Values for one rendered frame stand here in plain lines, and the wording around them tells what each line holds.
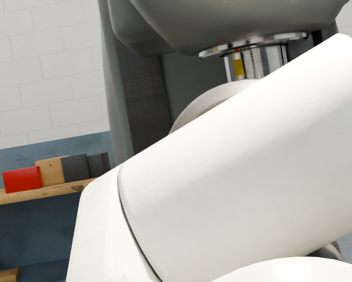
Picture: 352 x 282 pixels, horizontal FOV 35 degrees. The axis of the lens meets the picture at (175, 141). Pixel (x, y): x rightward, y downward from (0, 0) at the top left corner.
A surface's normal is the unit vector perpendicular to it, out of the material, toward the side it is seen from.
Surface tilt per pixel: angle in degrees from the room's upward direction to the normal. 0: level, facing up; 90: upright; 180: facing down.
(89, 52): 90
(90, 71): 90
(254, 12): 129
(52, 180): 90
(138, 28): 117
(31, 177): 90
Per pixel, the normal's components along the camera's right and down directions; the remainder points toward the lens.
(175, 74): -0.04, 0.06
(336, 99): -0.40, -0.28
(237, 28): -0.02, 0.90
